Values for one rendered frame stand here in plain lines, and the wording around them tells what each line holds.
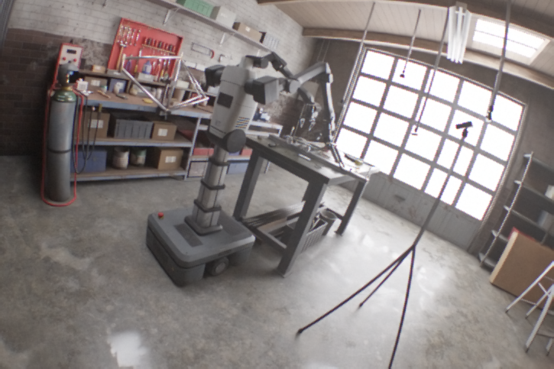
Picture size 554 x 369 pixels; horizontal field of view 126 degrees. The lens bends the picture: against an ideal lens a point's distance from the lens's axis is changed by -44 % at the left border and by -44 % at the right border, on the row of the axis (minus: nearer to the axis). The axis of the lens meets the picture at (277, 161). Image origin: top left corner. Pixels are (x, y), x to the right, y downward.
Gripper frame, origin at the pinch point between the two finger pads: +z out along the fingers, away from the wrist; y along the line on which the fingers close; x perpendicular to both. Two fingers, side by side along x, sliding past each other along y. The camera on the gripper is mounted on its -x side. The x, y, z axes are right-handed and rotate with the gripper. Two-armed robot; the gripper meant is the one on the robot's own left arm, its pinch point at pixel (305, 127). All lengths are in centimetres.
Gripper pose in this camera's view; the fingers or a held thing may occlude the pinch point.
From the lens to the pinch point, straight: 207.8
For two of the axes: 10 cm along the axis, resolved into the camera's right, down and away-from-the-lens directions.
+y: -7.5, -3.9, 5.3
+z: -2.1, 9.0, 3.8
